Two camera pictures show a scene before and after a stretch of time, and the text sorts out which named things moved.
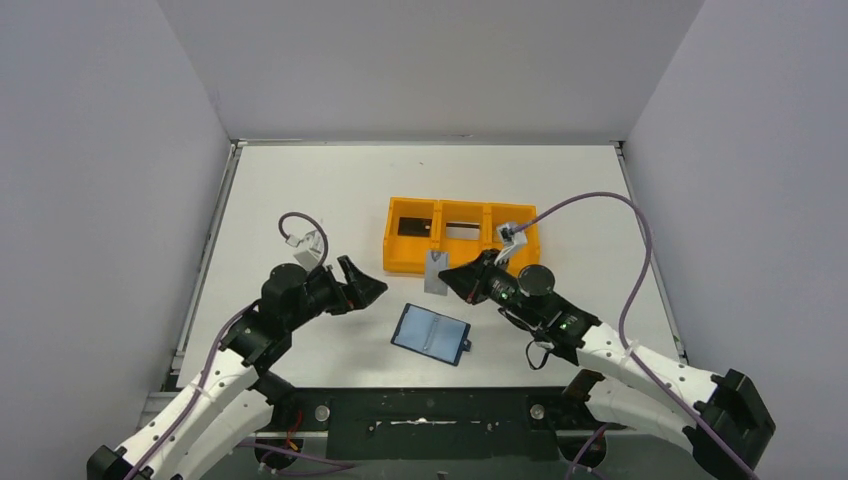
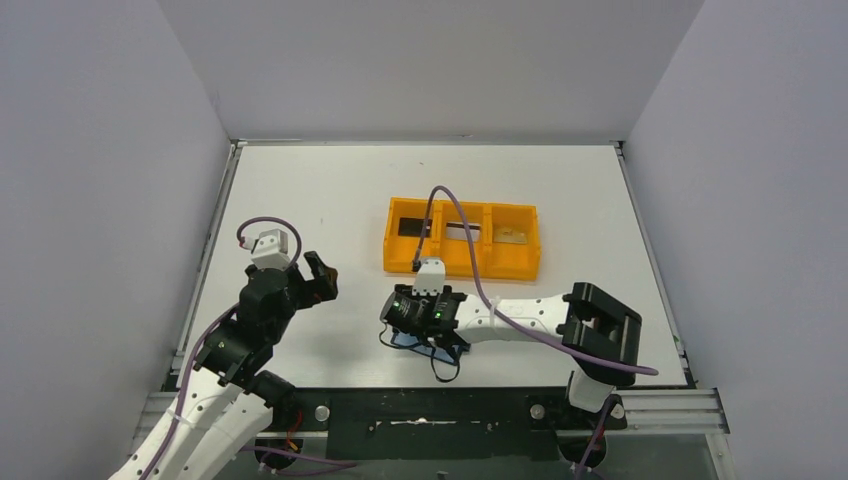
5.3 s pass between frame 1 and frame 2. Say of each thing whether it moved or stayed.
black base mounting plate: stayed
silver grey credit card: moved
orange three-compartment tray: stayed
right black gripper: moved
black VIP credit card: stayed
